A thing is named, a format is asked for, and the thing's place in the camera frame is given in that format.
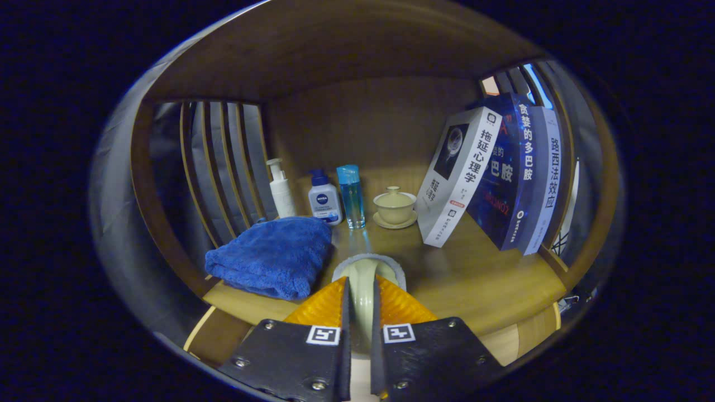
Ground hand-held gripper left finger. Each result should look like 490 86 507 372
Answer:
217 276 352 402

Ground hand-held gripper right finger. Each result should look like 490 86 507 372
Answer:
370 275 504 401

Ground cream cleaning brush white pad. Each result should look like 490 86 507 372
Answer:
331 253 407 355

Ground wooden countertop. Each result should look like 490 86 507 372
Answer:
202 167 568 337

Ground wooden cabinet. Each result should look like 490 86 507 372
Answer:
130 0 621 369

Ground folded blue towel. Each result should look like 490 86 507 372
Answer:
204 216 334 301

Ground beige lidded tea cup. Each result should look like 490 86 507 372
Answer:
373 186 418 230

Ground white bottle with blue cap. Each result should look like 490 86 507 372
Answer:
308 169 344 226

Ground clear blue bottle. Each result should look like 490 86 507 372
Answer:
336 164 366 229

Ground white pump bottle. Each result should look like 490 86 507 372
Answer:
266 158 297 219

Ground white book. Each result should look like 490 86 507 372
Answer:
415 106 503 248

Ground dark blue book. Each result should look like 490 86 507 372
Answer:
466 93 538 252

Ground pale grey-blue book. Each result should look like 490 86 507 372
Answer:
517 105 562 256

